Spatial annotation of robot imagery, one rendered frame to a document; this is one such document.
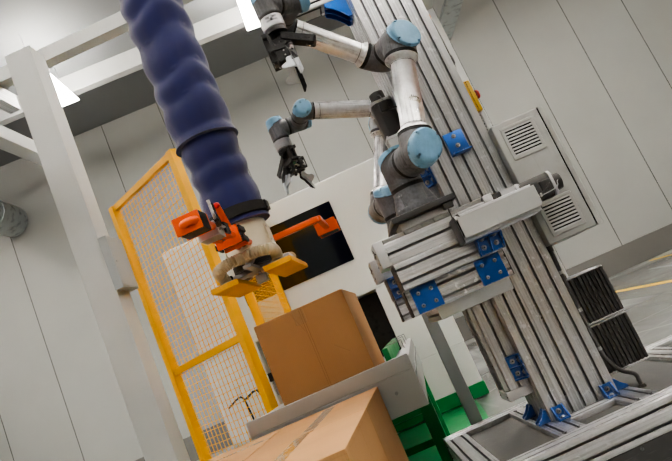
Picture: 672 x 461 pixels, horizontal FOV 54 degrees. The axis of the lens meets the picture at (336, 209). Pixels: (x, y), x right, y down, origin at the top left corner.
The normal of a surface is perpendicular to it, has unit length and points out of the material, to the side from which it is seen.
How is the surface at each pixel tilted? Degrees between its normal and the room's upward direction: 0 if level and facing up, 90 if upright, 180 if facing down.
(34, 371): 90
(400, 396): 90
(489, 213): 90
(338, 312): 90
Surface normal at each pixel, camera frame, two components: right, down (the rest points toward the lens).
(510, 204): -0.03, -0.20
